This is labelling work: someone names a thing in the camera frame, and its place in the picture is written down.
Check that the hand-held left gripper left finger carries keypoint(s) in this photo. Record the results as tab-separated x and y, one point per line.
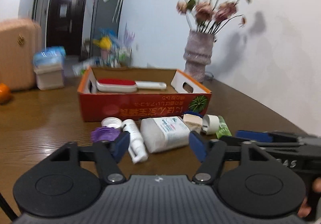
120	145

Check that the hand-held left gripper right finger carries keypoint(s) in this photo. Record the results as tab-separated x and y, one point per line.
198	147

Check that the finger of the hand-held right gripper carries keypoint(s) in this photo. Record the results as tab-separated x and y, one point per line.
232	140
253	136

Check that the white spray bottle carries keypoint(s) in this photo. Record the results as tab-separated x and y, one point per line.
135	143

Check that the white screw-top jar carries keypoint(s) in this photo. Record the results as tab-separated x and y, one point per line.
110	121

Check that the green spray bottle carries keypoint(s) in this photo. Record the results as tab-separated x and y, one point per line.
212	123

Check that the white square labelled bottle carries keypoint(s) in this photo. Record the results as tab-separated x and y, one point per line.
160	136

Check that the orange cardboard box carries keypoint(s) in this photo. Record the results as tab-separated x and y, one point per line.
100	108

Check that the person's right hand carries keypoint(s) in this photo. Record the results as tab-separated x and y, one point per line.
317	185

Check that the red and white lint brush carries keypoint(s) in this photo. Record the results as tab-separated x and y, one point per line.
112	86

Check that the mottled pink ceramic vase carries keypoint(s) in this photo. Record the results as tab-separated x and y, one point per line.
198	56

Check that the white storage box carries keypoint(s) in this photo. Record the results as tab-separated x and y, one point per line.
49	78

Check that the yellow watering can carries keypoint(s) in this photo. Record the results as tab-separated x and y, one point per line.
103	42

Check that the purple artificial flower sprig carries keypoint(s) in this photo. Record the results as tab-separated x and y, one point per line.
129	34

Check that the blue tissue pack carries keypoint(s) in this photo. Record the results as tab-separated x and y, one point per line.
49	56

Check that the orange fruit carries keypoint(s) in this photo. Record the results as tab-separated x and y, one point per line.
4	93

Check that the grey refrigerator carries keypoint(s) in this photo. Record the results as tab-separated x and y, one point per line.
105	18

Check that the dark brown entrance door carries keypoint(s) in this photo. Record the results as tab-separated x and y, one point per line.
66	20

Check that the pink hard-shell suitcase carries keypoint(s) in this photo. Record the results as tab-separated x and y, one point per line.
15	51

